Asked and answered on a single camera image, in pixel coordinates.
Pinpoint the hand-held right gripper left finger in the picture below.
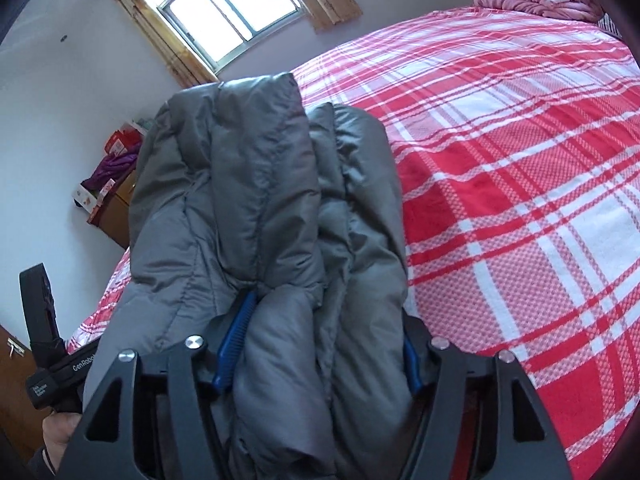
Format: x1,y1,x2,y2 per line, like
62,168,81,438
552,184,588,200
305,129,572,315
60,290,261,480

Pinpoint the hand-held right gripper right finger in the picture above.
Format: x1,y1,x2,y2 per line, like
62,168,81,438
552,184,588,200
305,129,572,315
400,310,573,480

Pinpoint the grey puffer jacket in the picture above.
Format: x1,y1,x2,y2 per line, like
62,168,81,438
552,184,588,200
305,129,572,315
82,72,421,480

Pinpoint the person's left forearm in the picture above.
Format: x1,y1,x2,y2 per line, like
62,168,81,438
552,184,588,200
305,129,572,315
27,447,60,480

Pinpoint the person's left hand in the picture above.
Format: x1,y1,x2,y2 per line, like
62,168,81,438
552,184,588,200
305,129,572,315
41,412,82,463

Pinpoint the wooden desk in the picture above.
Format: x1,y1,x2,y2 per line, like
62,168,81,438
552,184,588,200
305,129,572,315
87,167,140,251

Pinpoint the white and red carton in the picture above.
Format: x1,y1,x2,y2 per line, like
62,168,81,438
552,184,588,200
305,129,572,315
71,179,119,212

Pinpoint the red plaid blanket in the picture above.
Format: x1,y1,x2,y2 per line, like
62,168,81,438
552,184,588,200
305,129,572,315
65,5,640,480

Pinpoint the red box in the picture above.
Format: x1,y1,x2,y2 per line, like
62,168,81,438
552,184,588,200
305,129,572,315
102,120,148,157

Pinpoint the long tan curtain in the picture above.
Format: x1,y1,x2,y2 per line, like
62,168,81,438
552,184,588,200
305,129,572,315
106,0,219,88

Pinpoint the window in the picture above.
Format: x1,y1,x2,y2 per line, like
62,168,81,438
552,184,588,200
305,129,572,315
135,0,308,73

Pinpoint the striped pillow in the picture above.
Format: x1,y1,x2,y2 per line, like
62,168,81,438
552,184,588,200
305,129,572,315
597,12,625,40

